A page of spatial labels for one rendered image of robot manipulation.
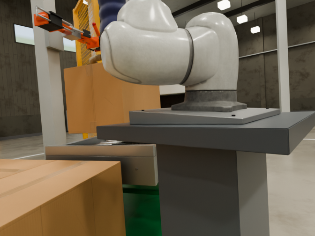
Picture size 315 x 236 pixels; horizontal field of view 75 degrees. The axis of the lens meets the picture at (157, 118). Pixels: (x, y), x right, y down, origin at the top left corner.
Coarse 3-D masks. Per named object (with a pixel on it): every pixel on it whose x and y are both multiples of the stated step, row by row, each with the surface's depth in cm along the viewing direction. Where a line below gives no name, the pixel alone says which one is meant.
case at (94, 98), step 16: (96, 64) 117; (64, 80) 126; (80, 80) 122; (96, 80) 118; (112, 80) 114; (80, 96) 123; (96, 96) 119; (112, 96) 115; (128, 96) 119; (144, 96) 140; (80, 112) 123; (96, 112) 119; (112, 112) 115; (128, 112) 118; (80, 128) 124; (96, 128) 120
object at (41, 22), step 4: (40, 12) 87; (44, 12) 86; (48, 16) 86; (36, 20) 88; (44, 20) 86; (36, 24) 88; (40, 24) 87; (44, 24) 88; (48, 24) 88; (44, 28) 91; (48, 28) 91; (52, 28) 92; (56, 28) 92
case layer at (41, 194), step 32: (0, 160) 124; (32, 160) 118; (64, 160) 113; (0, 192) 69; (32, 192) 67; (64, 192) 66; (96, 192) 82; (0, 224) 48; (32, 224) 55; (64, 224) 66; (96, 224) 81
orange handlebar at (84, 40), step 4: (36, 16) 86; (44, 16) 85; (40, 20) 87; (64, 24) 95; (68, 28) 98; (80, 40) 112; (84, 40) 112; (88, 40) 112; (92, 40) 115; (96, 40) 119
